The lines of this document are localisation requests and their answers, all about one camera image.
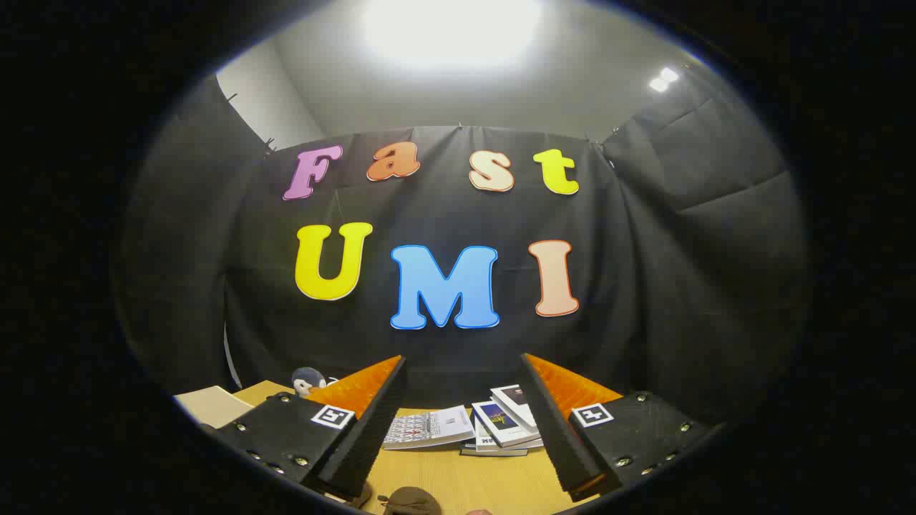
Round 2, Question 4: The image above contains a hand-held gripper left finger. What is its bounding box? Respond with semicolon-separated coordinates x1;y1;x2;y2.
204;354;409;501

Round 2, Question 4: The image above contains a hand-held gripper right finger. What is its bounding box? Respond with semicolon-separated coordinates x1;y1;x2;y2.
518;352;718;503

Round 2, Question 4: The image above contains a beige fabric storage box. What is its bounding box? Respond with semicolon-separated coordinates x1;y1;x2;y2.
174;386;255;429

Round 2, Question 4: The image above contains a white book dark picture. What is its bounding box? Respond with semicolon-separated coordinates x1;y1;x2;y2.
490;384;538;430

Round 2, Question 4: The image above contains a patterned cover book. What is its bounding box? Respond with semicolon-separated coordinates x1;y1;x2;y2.
382;405;477;451

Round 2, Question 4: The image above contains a white book blue picture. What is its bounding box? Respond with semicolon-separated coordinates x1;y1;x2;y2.
471;401;542;449

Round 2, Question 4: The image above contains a dark grey book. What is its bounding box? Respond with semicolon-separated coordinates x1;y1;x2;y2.
460;442;530;458

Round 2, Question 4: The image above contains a thin white book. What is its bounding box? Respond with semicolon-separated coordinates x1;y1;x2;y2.
474;421;545;453

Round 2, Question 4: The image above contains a grey white penguin plush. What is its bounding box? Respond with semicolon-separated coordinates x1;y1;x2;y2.
291;367;338;398

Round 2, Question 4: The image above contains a small ceiling light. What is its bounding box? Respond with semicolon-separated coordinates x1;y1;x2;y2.
647;66;681;94

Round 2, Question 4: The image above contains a large ceiling light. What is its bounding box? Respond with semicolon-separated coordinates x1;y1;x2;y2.
360;0;546;71

